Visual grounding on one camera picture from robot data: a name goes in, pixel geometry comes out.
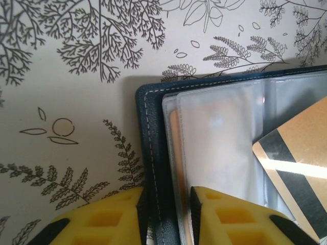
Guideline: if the gold credit card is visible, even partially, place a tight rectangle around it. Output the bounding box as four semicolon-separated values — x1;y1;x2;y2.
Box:
251;95;327;242

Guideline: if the dark blue card holder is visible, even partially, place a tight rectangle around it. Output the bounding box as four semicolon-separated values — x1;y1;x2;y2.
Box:
134;64;327;245

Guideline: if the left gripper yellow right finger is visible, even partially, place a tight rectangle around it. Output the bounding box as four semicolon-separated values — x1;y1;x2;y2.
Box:
190;185;327;245

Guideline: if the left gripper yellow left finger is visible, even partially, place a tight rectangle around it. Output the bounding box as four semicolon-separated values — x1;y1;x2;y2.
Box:
25;186;149;245

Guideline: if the floral patterned table cover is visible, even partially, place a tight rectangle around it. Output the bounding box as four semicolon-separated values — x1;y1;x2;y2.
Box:
0;0;327;245

